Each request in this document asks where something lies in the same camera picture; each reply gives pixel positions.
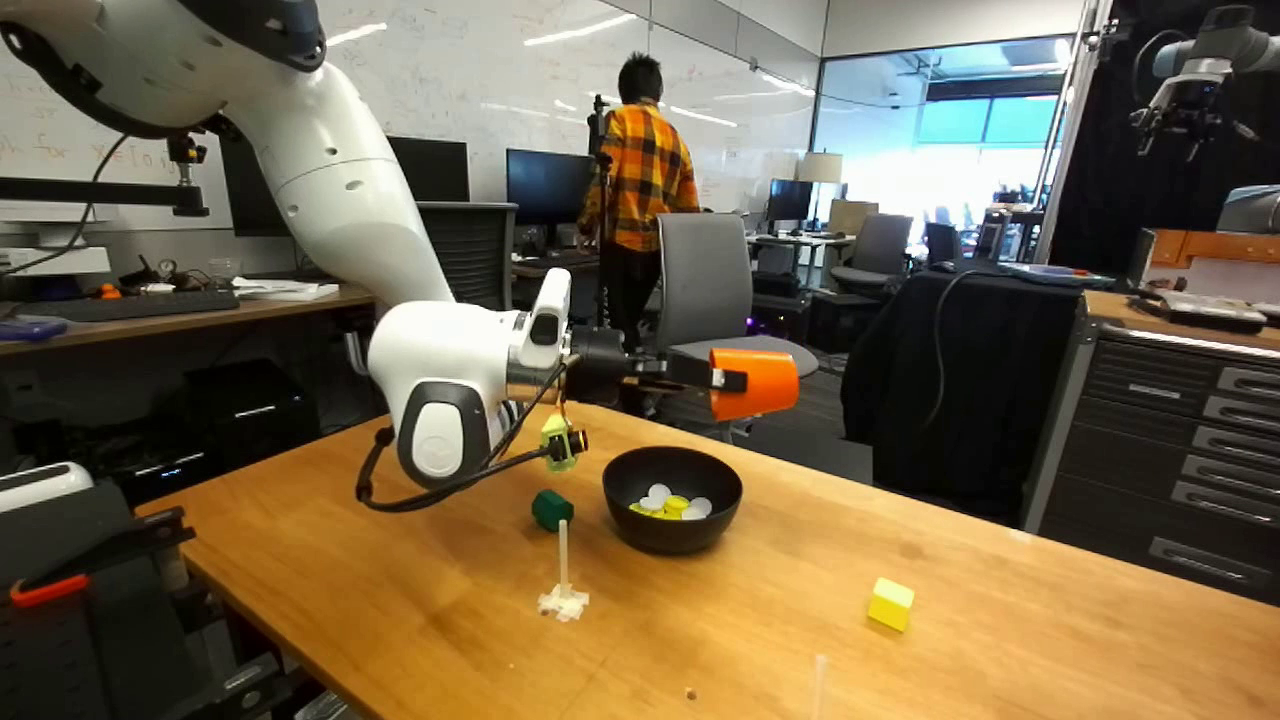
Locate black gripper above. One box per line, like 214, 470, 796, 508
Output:
568, 337, 750, 401

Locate orange plastic cup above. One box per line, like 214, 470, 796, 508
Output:
702, 346, 803, 427

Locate white and yellow small pieces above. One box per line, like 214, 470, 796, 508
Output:
625, 480, 720, 523

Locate black bowl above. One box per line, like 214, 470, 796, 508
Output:
600, 446, 747, 561

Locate light grey office chair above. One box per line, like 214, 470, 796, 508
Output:
649, 213, 823, 432

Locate dark office chair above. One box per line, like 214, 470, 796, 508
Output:
811, 213, 925, 354

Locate green toy block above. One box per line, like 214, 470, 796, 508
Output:
527, 489, 576, 536

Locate person in plaid shirt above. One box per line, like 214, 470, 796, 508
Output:
576, 54, 702, 357

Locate small black monitor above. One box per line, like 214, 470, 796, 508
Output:
502, 144, 600, 229

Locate grey mesh office chair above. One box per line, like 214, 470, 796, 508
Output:
414, 197, 523, 312

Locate black cloth covered table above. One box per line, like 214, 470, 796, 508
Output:
841, 264, 1089, 530

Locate white tape marker with stick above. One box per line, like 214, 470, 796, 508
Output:
535, 517, 590, 628

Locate yellow toy block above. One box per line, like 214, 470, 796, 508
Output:
865, 573, 919, 638

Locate silver ladder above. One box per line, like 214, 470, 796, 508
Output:
1035, 0, 1116, 261

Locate black backdrop panel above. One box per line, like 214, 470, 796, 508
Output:
1048, 0, 1280, 278

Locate grey drawer cabinet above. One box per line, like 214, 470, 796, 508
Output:
1024, 288, 1280, 605

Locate black computer tower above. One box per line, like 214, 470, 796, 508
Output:
102, 357, 323, 505

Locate black keyboard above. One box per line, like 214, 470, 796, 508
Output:
12, 288, 244, 330
1147, 293, 1272, 334

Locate orange wooden box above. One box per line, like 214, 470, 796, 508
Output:
1131, 223, 1280, 312

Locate long wooden desk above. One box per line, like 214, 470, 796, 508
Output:
0, 251, 403, 367

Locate black equipment with orange handle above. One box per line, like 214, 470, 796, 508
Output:
0, 455, 274, 720

